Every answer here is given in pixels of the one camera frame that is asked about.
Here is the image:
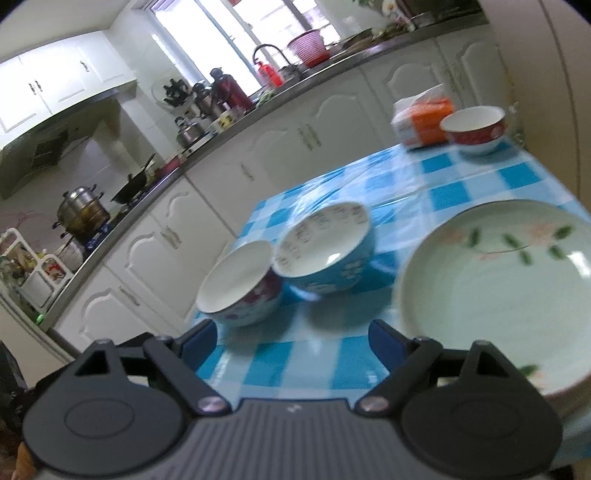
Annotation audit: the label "white storage rack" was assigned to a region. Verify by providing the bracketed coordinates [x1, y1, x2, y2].
[0, 228, 75, 310]

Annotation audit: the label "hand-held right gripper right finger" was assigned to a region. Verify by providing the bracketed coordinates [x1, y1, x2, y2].
[355, 319, 526, 419]

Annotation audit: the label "floral oven mitt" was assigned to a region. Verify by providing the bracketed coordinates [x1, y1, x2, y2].
[383, 0, 411, 26]

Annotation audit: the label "white kitchen cabinets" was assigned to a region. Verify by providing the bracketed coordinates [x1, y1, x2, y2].
[46, 34, 522, 352]
[0, 30, 138, 134]

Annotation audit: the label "range hood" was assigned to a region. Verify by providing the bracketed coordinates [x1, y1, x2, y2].
[0, 90, 123, 201]

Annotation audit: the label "steel kettle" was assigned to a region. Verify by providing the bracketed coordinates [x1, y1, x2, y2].
[175, 116, 204, 148]

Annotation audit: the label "beige refrigerator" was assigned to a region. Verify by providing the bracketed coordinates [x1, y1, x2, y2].
[478, 0, 591, 204]

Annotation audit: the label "stainless steel countertop cabinet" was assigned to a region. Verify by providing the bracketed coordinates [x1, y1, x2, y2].
[398, 0, 481, 17]

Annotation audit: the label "red detergent bottle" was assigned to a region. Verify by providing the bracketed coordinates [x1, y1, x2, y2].
[256, 61, 284, 88]

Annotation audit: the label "gas stove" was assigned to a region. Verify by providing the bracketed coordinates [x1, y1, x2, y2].
[69, 194, 153, 245]

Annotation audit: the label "blue bowl cartoon print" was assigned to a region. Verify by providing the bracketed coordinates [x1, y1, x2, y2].
[272, 202, 377, 303]

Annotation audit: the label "dark steel thermos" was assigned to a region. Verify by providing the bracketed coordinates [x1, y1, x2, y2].
[191, 79, 220, 118]

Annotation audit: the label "dark kitchen countertop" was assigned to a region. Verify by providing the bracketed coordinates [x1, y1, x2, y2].
[37, 9, 490, 333]

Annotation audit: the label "white lower kitchen cabinets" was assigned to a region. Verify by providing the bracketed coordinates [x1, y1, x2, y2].
[46, 34, 522, 352]

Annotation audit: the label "steel kitchen faucet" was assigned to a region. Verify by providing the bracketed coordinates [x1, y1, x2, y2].
[252, 44, 289, 81]

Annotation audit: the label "red and white bowl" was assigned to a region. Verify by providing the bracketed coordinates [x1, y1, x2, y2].
[440, 106, 508, 156]

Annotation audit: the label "pink plastic basket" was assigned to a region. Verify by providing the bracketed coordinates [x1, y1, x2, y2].
[286, 29, 334, 68]

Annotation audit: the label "kitchen window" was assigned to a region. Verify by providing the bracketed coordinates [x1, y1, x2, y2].
[152, 0, 356, 93]

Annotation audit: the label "wooden cutting board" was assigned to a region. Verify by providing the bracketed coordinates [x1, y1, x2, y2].
[339, 28, 416, 52]

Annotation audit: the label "blue checkered tablecloth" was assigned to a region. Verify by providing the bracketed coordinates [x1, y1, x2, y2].
[191, 134, 591, 472]

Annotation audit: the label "orange tissue pack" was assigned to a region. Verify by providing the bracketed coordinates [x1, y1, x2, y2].
[392, 84, 455, 151]

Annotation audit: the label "round green rippled floral plate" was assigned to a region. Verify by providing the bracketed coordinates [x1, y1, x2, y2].
[398, 199, 591, 402]

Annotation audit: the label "white upper kitchen cabinets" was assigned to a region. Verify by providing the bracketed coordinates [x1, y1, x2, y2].
[0, 30, 138, 134]

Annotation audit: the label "black wok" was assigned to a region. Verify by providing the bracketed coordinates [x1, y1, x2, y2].
[111, 153, 158, 204]

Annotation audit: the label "black knife rack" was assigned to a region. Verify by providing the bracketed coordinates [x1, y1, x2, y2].
[163, 78, 189, 106]

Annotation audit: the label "steel steamer pot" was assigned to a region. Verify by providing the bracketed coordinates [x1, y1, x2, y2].
[52, 185, 112, 241]

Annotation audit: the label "white bowl red floral print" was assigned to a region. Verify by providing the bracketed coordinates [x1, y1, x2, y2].
[196, 240, 283, 328]

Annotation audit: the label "red thermos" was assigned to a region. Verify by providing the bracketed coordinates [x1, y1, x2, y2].
[210, 68, 254, 114]

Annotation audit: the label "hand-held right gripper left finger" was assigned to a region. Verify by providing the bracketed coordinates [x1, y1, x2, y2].
[69, 319, 232, 419]

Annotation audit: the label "red pan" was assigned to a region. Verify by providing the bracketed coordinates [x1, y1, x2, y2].
[154, 156, 185, 178]

